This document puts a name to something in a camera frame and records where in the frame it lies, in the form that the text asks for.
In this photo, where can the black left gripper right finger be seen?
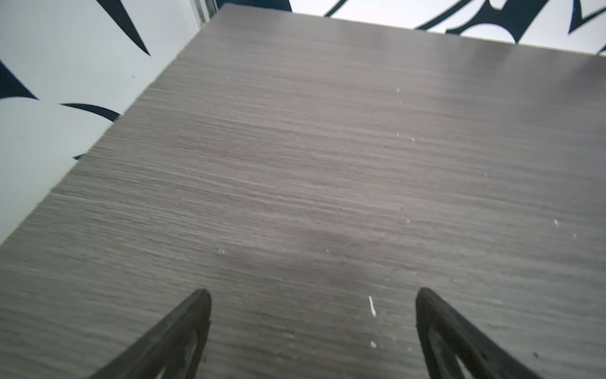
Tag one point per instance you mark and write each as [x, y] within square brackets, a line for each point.
[449, 341]

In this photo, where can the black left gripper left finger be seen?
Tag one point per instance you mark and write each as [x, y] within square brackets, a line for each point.
[172, 348]

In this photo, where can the aluminium corner frame post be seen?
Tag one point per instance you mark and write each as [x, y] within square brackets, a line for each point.
[204, 10]

